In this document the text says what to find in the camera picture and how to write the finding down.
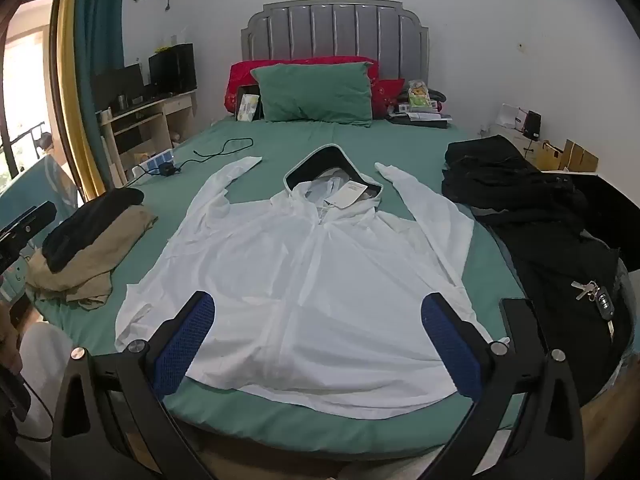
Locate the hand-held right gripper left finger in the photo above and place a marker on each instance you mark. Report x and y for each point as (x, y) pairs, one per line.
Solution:
(182, 340)

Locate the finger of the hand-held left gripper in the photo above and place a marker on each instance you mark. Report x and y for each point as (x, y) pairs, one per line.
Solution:
(35, 217)

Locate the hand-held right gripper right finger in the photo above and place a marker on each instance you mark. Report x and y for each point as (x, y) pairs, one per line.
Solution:
(450, 345)

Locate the white hooded jacket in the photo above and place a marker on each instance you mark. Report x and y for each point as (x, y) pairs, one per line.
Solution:
(310, 300)

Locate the person's left forearm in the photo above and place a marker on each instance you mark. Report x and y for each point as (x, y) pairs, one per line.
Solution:
(42, 375)

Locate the pile of black clothes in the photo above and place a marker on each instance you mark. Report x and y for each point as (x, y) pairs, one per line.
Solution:
(525, 195)

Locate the person's left hand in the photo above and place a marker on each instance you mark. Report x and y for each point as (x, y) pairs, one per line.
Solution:
(10, 340)

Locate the folded black garment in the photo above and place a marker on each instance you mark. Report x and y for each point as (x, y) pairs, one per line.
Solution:
(85, 230)

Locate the khaki garment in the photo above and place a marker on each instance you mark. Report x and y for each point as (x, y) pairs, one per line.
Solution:
(85, 270)

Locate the black smartphone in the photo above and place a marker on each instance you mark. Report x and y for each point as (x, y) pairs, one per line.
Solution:
(520, 320)

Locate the white blue power strip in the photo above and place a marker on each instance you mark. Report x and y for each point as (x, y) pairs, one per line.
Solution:
(152, 162)

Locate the yellow curtain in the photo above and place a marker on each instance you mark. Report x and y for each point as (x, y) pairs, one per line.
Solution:
(70, 85)

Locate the black power adapter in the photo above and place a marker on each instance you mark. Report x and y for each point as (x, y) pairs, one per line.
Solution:
(170, 170)

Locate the bunch of keys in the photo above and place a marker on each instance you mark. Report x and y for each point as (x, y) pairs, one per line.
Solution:
(597, 300)

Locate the black computer monitor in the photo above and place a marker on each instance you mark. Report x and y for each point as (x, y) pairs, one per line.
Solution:
(117, 85)

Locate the glass balcony door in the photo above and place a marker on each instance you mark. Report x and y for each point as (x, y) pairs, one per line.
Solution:
(30, 60)

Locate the light wooden desk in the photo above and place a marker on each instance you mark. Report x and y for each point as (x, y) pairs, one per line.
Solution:
(175, 110)

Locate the teal curtain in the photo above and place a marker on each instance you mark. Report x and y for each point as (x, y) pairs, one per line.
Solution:
(100, 35)

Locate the black computer tower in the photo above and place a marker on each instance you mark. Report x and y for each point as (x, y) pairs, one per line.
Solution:
(172, 67)

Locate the cardboard box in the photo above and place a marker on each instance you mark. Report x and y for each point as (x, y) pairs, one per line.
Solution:
(575, 157)

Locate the stack of books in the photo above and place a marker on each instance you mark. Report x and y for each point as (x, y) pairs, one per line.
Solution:
(420, 120)

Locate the white tissue packet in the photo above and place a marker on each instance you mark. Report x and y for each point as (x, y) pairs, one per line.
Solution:
(249, 109)

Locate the large red pillow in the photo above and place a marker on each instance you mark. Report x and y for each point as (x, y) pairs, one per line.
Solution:
(240, 75)

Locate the yellow green snack packet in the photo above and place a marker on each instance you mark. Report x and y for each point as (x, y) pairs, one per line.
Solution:
(420, 95)

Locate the small red pillow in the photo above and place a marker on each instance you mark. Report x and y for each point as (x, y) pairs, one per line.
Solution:
(387, 95)

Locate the green pillow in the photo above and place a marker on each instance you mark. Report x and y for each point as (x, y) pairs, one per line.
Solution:
(315, 90)

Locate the grey padded headboard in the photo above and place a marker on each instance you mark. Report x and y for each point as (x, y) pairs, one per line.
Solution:
(335, 30)

